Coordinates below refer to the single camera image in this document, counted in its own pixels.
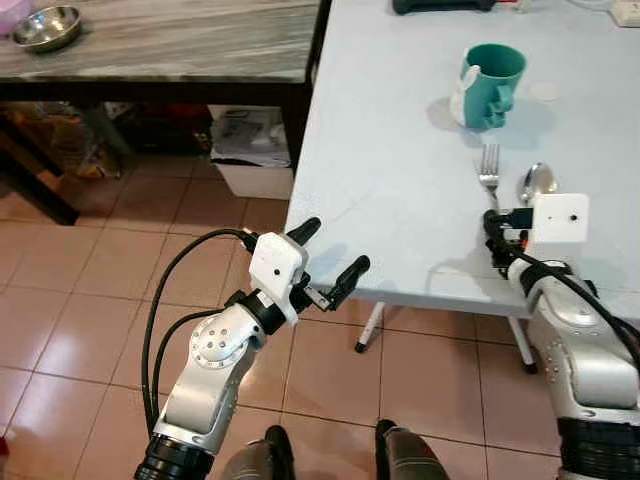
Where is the marble top dark table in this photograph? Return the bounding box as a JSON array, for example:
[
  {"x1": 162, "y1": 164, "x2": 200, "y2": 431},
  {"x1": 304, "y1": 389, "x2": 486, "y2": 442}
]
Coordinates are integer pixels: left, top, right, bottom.
[{"x1": 0, "y1": 0, "x2": 333, "y2": 227}]

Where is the silver metal fork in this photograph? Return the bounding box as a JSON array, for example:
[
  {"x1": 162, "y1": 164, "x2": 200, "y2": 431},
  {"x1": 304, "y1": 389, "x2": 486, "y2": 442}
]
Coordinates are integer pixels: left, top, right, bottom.
[{"x1": 477, "y1": 142, "x2": 502, "y2": 212}]

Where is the silver metal spoon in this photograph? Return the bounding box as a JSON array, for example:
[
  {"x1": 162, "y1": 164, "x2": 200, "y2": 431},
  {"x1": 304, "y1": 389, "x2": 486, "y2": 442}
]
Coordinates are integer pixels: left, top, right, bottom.
[{"x1": 516, "y1": 162, "x2": 560, "y2": 207}]

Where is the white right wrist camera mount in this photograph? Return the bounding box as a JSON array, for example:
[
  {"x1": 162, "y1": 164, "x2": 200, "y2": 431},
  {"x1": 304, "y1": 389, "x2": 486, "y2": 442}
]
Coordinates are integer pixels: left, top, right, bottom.
[{"x1": 529, "y1": 192, "x2": 590, "y2": 245}]

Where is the robot leg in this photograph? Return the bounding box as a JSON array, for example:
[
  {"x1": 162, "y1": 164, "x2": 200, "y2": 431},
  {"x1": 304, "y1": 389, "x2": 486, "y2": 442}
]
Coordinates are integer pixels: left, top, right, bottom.
[
  {"x1": 218, "y1": 424, "x2": 297, "y2": 480},
  {"x1": 374, "y1": 418, "x2": 453, "y2": 480}
]

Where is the robot right leg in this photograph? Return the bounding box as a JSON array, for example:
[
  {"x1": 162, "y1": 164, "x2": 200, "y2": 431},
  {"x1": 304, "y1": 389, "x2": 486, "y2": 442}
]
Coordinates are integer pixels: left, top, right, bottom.
[{"x1": 374, "y1": 418, "x2": 453, "y2": 480}]

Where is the stainless steel bowl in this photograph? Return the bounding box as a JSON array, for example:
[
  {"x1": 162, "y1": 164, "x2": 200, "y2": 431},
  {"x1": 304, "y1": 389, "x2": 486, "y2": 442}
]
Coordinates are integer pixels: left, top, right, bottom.
[{"x1": 11, "y1": 5, "x2": 84, "y2": 54}]

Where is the white storage box with papers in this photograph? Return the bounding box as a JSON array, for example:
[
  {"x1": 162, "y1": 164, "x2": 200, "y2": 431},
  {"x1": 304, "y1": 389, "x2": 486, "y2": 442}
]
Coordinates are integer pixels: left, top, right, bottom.
[{"x1": 207, "y1": 104, "x2": 297, "y2": 200}]

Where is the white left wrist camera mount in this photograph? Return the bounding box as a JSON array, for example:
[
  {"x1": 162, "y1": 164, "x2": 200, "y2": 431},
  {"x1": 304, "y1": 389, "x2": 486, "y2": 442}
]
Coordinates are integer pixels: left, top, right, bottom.
[{"x1": 248, "y1": 231, "x2": 310, "y2": 327}]

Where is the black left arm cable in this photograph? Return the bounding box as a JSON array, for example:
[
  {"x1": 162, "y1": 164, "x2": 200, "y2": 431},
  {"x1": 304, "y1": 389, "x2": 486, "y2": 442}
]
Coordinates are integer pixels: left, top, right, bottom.
[
  {"x1": 151, "y1": 307, "x2": 227, "y2": 433},
  {"x1": 139, "y1": 227, "x2": 263, "y2": 426}
]

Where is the robot left leg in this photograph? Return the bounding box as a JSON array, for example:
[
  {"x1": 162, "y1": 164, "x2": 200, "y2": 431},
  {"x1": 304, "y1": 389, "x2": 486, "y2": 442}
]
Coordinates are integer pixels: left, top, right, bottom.
[{"x1": 218, "y1": 424, "x2": 297, "y2": 480}]

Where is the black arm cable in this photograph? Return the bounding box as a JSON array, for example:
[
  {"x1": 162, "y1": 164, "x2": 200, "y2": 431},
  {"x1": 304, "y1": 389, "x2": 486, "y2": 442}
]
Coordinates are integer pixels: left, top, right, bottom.
[
  {"x1": 139, "y1": 227, "x2": 263, "y2": 426},
  {"x1": 483, "y1": 210, "x2": 640, "y2": 368},
  {"x1": 151, "y1": 307, "x2": 227, "y2": 433}
]

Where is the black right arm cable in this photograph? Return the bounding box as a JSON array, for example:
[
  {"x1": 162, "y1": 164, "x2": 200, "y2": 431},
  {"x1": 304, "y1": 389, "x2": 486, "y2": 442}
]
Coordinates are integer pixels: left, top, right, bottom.
[{"x1": 483, "y1": 210, "x2": 640, "y2": 368}]

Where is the black flat device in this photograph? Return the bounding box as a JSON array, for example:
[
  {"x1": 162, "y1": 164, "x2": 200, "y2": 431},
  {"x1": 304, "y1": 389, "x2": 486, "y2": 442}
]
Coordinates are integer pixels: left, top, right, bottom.
[{"x1": 391, "y1": 0, "x2": 499, "y2": 16}]

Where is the white power strip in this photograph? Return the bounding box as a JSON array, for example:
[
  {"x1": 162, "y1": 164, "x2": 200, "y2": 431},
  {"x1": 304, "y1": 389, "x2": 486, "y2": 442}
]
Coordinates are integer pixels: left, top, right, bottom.
[{"x1": 609, "y1": 0, "x2": 640, "y2": 29}]

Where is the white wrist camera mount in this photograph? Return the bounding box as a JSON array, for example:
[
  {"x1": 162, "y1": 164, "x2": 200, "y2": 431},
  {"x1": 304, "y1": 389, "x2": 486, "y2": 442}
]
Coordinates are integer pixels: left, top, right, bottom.
[
  {"x1": 529, "y1": 192, "x2": 590, "y2": 245},
  {"x1": 248, "y1": 231, "x2": 310, "y2": 327}
]

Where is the white folding table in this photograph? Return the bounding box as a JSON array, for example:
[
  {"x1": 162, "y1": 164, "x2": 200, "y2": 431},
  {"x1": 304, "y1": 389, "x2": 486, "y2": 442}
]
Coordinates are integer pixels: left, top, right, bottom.
[{"x1": 284, "y1": 0, "x2": 640, "y2": 376}]

